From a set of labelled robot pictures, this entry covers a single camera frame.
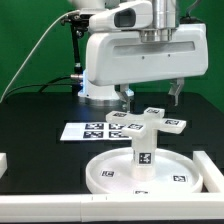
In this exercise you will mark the white left fence block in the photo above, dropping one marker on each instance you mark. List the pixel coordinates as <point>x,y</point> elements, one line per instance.
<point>3,164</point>

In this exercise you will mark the white cross table base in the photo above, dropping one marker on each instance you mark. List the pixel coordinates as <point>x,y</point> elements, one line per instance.
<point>147,123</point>

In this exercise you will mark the white right fence rail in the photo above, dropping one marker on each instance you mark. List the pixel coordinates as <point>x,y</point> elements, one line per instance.
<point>213,179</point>

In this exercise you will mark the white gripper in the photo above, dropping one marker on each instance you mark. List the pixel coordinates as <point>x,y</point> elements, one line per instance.
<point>122,58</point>

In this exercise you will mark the white round table top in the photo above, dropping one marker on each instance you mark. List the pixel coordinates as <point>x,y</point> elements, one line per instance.
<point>116,171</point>

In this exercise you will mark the white marker sheet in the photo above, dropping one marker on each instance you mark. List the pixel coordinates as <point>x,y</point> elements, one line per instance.
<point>92,131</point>

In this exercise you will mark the black camera on stand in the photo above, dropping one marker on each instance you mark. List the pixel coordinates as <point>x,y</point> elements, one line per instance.
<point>80,15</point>

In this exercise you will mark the white front fence rail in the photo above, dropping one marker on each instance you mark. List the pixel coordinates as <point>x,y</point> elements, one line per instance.
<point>90,207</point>

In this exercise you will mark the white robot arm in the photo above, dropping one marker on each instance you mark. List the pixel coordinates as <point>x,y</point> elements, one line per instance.
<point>165,22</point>

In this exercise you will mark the black camera stand pole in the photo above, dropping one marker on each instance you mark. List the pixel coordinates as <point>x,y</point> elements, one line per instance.
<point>78,69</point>

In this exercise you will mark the white fence rail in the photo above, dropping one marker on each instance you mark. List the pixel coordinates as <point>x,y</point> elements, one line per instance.
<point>213,179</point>
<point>90,207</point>

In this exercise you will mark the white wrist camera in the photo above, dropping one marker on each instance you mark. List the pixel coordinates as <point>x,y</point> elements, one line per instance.
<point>127,16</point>

